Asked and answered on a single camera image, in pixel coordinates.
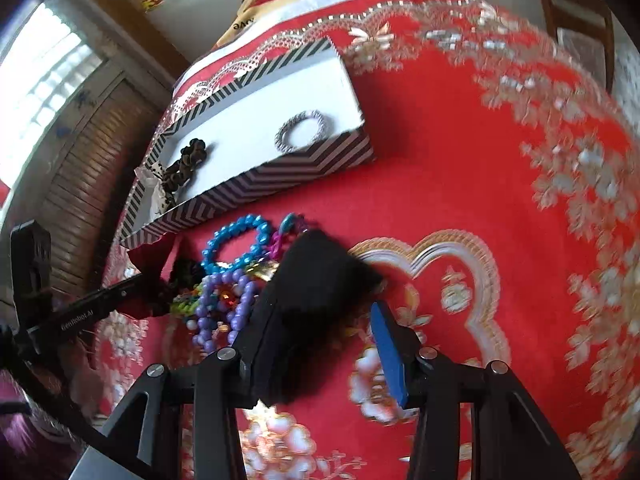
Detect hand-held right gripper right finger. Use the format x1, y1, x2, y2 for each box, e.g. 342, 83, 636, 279
370, 301, 583, 480

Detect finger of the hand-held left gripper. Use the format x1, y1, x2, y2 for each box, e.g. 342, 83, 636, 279
95, 275, 151, 313

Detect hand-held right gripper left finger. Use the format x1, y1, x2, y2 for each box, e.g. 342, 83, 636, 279
100, 300, 271, 480

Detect red velvet bow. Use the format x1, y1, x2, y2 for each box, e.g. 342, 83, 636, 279
127, 237, 201, 317

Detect flower bead bracelet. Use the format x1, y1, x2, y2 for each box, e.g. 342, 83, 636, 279
170, 285, 206, 318

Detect black scrunchie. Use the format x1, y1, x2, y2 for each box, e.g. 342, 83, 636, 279
171, 241, 207, 286

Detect purple bead bracelet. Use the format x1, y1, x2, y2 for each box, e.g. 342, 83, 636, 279
187, 267, 261, 356

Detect black fabric pouch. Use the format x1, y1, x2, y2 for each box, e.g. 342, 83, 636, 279
250, 230, 383, 406

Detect mixed colour bead bracelet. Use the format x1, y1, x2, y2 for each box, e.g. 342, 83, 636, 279
215, 285, 246, 333

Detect beige lace bow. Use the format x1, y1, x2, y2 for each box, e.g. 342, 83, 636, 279
135, 167, 176, 211

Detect blue bead bracelet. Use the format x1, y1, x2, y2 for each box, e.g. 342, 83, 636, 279
201, 214, 273, 273

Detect rainbow crystal bracelet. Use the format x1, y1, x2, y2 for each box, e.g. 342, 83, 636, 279
247, 257, 278, 283

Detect pink and teal chain links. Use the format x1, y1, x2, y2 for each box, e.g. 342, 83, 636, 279
270, 214, 306, 257

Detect black-and-white striped box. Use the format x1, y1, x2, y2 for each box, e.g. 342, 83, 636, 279
120, 37, 375, 251

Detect wooden slatted door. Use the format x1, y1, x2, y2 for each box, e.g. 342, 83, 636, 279
30, 70, 166, 306

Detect brown scrunchie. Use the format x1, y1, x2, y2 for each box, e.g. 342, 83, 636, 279
162, 137, 208, 193

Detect window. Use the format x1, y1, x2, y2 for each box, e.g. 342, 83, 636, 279
0, 0, 106, 186

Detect white patterned cloth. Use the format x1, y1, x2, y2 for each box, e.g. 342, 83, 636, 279
612, 45, 640, 131

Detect wooden chair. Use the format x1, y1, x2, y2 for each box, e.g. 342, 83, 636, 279
530, 0, 616, 93

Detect silver rhinestone bracelet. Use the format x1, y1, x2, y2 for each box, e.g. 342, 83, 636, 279
274, 110, 333, 153

